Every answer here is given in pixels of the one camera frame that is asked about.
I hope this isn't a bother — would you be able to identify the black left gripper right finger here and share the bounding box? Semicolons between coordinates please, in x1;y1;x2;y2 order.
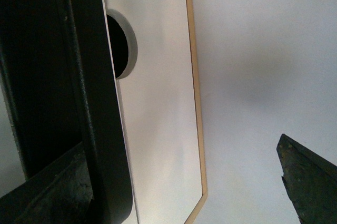
276;134;336;223

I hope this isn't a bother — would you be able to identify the wooden drawer cabinet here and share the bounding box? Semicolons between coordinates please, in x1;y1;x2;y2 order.
185;0;208;223

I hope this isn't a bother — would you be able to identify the white lower drawer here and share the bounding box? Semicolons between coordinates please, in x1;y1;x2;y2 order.
105;0;202;223

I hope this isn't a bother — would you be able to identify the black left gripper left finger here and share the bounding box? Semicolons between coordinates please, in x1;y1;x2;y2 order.
1;143;93;223

